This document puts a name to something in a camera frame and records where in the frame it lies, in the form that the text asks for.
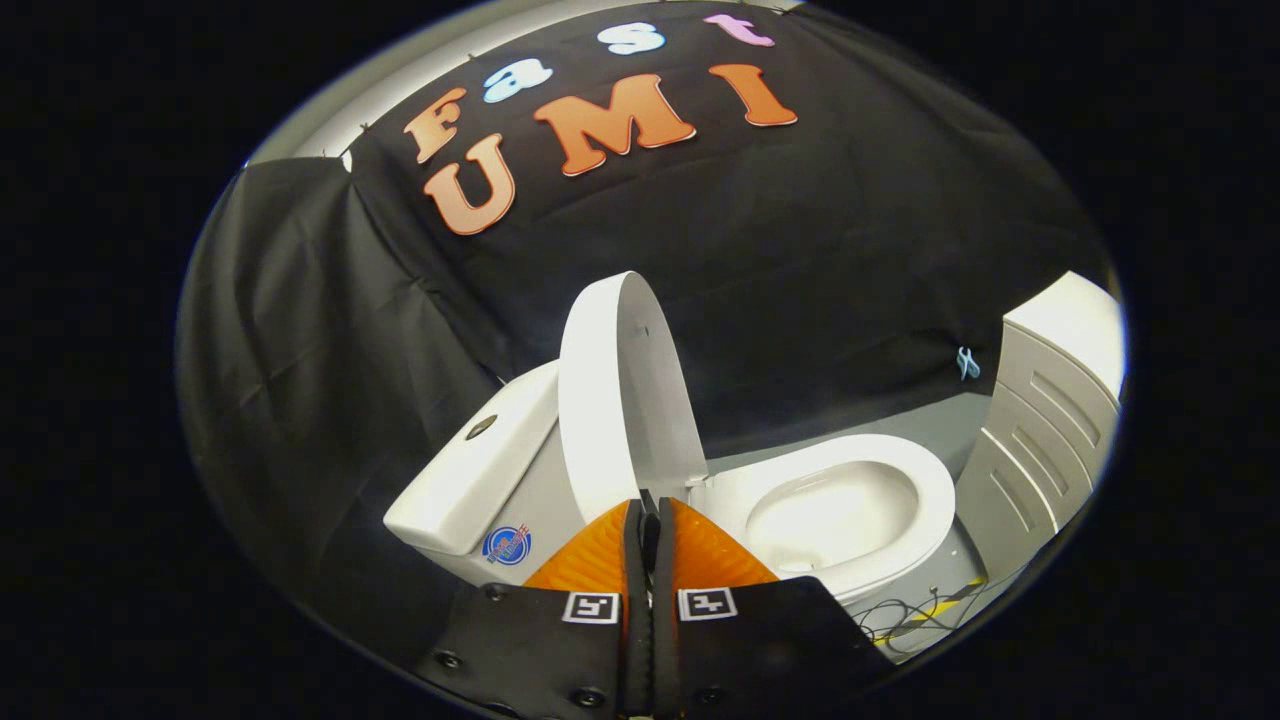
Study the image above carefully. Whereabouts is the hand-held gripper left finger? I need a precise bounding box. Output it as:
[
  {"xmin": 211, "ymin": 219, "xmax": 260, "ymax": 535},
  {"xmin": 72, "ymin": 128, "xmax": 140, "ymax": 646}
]
[{"xmin": 415, "ymin": 489, "xmax": 653, "ymax": 720}]

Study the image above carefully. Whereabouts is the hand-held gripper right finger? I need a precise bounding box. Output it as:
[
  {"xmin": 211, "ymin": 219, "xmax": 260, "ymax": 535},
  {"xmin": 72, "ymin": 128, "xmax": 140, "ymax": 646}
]
[{"xmin": 652, "ymin": 496, "xmax": 898, "ymax": 720}]

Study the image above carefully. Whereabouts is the white toilet lid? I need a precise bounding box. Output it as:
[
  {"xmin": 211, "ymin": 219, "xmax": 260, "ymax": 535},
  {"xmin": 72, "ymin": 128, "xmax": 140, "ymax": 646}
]
[{"xmin": 557, "ymin": 270, "xmax": 711, "ymax": 526}]

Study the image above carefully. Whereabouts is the white toilet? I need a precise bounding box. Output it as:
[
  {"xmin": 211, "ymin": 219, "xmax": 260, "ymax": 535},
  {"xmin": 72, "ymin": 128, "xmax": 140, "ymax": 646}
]
[{"xmin": 383, "ymin": 360, "xmax": 991, "ymax": 641}]

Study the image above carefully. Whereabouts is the white toilet seat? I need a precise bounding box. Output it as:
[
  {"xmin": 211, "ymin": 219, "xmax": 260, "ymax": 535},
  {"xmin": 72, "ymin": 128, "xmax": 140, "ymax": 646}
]
[{"xmin": 712, "ymin": 433, "xmax": 957, "ymax": 603}]

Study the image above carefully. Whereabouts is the yellow black floor tape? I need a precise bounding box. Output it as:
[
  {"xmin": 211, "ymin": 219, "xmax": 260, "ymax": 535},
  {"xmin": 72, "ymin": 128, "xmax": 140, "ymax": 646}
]
[{"xmin": 880, "ymin": 577, "xmax": 988, "ymax": 643}]

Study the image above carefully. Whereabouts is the black backdrop cloth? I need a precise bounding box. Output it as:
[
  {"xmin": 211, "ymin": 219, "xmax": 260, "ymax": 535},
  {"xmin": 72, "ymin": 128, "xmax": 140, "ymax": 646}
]
[{"xmin": 178, "ymin": 0, "xmax": 1111, "ymax": 681}]

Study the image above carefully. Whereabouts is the white panelled cabinet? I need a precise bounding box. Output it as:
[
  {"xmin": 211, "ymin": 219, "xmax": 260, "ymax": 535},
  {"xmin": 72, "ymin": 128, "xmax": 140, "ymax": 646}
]
[{"xmin": 955, "ymin": 272, "xmax": 1127, "ymax": 593}]

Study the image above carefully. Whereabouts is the tangle of black cables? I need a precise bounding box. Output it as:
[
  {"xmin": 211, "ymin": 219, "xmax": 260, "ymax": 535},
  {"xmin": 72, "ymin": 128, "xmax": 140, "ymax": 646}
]
[{"xmin": 855, "ymin": 580, "xmax": 986, "ymax": 653}]

